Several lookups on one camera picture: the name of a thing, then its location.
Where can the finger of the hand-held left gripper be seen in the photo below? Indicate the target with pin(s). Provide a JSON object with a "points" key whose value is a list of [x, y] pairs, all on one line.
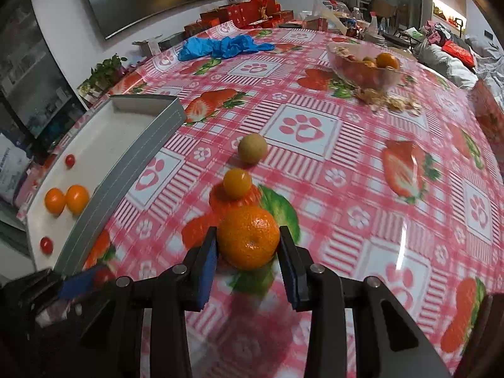
{"points": [[78, 284]]}

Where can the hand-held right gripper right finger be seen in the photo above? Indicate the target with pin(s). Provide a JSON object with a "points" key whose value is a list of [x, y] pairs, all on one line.
{"points": [[293, 279]]}

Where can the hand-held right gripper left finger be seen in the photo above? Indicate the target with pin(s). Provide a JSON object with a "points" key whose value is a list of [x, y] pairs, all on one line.
{"points": [[206, 271]]}

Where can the orange tangerine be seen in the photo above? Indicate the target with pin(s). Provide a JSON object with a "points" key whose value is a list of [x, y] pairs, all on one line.
{"points": [[248, 240], [54, 201]]}

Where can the smooth orange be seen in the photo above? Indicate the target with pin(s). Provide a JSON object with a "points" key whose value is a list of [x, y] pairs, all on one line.
{"points": [[77, 199]]}

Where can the grey ribbed tray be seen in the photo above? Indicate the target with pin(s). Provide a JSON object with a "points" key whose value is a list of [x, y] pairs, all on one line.
{"points": [[78, 145]]}

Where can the small orange kumquat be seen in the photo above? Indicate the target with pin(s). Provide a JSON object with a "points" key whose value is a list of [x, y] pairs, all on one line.
{"points": [[237, 183]]}

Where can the tan round fruit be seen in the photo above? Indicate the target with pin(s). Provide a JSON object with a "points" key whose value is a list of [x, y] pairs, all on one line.
{"points": [[252, 149]]}

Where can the white printed bag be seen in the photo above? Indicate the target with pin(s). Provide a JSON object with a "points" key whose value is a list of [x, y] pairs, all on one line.
{"points": [[13, 169]]}

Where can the pile of dry fruit peels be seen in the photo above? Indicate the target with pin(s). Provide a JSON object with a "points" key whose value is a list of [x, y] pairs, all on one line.
{"points": [[390, 100]]}

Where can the glass door cabinet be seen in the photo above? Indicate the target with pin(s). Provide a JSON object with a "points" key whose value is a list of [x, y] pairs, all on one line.
{"points": [[35, 78]]}

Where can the green potted plant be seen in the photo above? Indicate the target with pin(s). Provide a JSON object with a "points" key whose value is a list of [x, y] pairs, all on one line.
{"points": [[104, 73]]}

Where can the clear glass bowl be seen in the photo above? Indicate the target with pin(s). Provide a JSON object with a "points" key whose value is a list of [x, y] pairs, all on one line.
{"points": [[354, 75]]}

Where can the blue nitrile gloves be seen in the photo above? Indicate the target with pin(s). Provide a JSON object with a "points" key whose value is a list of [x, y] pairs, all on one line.
{"points": [[220, 46]]}

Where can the orange in glass bowl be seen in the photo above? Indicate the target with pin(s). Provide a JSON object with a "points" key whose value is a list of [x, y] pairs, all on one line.
{"points": [[388, 61], [368, 62]]}

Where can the open cardboard box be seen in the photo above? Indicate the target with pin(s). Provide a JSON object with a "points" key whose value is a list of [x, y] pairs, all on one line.
{"points": [[147, 45]]}

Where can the stack of red gift boxes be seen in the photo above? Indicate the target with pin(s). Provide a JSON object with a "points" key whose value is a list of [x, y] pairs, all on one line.
{"points": [[244, 12]]}

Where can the clear spray bottle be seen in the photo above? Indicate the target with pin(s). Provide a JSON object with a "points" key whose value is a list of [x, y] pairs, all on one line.
{"points": [[372, 23]]}

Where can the grey striped blanket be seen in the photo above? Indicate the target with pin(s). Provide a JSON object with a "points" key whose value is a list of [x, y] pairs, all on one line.
{"points": [[460, 69]]}

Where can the clear plastic bag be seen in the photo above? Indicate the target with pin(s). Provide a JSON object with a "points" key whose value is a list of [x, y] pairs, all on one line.
{"points": [[327, 12]]}

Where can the red cushion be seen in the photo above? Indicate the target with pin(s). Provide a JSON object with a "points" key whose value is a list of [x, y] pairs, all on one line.
{"points": [[458, 53]]}

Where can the brown dining chair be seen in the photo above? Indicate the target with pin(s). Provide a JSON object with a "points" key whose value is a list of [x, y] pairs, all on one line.
{"points": [[384, 8]]}

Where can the pile of clothes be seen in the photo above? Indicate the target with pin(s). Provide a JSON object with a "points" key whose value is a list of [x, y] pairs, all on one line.
{"points": [[437, 31]]}

